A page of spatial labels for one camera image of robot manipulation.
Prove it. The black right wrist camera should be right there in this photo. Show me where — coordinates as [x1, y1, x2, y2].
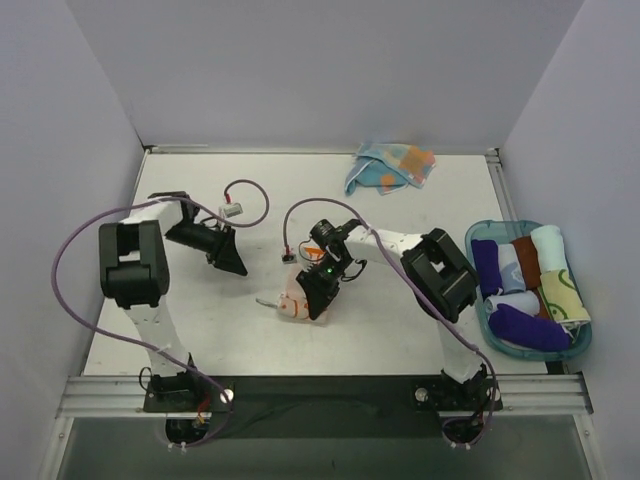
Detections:
[310, 219, 340, 250]

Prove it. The mint white rolled towel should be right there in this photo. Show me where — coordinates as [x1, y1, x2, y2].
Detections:
[530, 225, 568, 273]

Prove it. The light blue rolled towel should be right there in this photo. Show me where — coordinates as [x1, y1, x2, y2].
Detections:
[498, 243, 526, 294]

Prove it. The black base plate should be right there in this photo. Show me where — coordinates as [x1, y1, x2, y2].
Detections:
[142, 374, 503, 445]

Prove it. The grey towel hang loop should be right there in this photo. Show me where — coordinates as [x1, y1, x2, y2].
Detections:
[255, 298, 278, 309]

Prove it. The purple rolled towel front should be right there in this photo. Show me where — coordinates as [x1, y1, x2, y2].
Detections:
[488, 304, 572, 352]

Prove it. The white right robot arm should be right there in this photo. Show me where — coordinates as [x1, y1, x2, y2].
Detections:
[296, 219, 487, 410]

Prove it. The cream green rolled towel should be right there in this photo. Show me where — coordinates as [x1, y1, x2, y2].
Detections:
[541, 269, 591, 324]

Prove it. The blue orange patterned towel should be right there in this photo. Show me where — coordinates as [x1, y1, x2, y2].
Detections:
[344, 142, 436, 196]

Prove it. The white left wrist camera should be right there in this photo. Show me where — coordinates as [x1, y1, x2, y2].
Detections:
[219, 202, 244, 219]

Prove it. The purple rolled towel back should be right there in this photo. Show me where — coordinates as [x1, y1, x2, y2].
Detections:
[471, 240, 503, 299]

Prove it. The orange flower pattern towel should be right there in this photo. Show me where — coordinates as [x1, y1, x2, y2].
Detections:
[276, 242, 328, 325]

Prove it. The brown rolled towel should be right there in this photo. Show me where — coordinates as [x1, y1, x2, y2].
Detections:
[511, 236, 541, 290]

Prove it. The purple rolled towel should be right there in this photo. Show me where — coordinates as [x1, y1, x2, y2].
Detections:
[471, 240, 503, 299]
[488, 304, 572, 352]

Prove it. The aluminium front rail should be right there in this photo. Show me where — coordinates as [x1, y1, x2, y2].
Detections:
[56, 375, 593, 419]

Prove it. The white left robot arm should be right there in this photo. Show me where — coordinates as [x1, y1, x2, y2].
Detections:
[98, 191, 248, 412]

